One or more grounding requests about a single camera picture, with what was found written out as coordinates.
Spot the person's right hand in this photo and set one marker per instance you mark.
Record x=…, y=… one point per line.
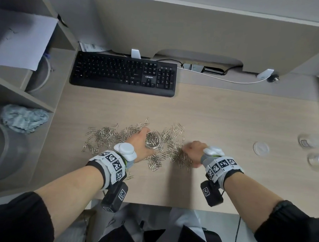
x=195, y=153

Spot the person's left hand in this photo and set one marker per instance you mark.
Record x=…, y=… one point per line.
x=139, y=148

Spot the pile of silver paper clips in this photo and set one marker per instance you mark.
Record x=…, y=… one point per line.
x=105, y=135

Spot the clear jar with label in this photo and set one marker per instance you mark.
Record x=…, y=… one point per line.
x=310, y=141

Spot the person's left forearm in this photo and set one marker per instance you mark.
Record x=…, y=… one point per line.
x=73, y=192

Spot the person's right forearm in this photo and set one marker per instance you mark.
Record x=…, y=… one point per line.
x=251, y=199

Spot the person's grey trousers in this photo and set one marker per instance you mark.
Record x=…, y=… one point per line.
x=157, y=218

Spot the white round tracker puck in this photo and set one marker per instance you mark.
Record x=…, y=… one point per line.
x=125, y=150
x=214, y=151

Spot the grey marker wristband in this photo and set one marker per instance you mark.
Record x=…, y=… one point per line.
x=221, y=167
x=112, y=163

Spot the black keyboard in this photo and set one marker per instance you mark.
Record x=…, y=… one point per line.
x=111, y=71

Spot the black plug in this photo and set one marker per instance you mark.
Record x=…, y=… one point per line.
x=273, y=78

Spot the white printed paper slip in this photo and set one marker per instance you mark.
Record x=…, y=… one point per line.
x=91, y=47

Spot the white coiled tube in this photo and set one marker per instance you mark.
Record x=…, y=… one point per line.
x=49, y=73

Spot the pale blue crumpled cloth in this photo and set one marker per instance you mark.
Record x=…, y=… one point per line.
x=23, y=119

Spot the beige desk divider panel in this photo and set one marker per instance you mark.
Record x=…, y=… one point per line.
x=207, y=28

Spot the black right sleeve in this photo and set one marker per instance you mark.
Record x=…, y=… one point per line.
x=295, y=233

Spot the black sleeve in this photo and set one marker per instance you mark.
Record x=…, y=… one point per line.
x=295, y=233
x=13, y=218

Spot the black left sleeve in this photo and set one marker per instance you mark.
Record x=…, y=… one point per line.
x=13, y=218

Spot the white paper sheet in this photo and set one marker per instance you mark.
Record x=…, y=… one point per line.
x=22, y=40

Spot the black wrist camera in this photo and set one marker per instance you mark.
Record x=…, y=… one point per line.
x=211, y=194
x=115, y=196

